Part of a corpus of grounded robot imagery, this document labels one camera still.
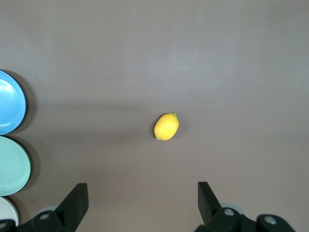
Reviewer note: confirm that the beige round plate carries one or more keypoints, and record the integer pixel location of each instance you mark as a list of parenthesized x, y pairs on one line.
[(7, 212)]

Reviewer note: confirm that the blue round plate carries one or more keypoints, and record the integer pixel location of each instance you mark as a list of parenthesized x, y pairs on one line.
[(10, 104)]

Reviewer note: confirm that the green round plate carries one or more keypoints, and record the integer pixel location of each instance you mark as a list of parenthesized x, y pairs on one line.
[(13, 166)]

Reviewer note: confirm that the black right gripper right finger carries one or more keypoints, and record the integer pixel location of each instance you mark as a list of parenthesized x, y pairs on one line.
[(207, 205)]

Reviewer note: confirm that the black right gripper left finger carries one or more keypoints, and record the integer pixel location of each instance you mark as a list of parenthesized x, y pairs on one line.
[(74, 205)]

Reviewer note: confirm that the yellow lemon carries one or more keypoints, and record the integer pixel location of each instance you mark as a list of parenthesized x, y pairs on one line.
[(166, 126)]

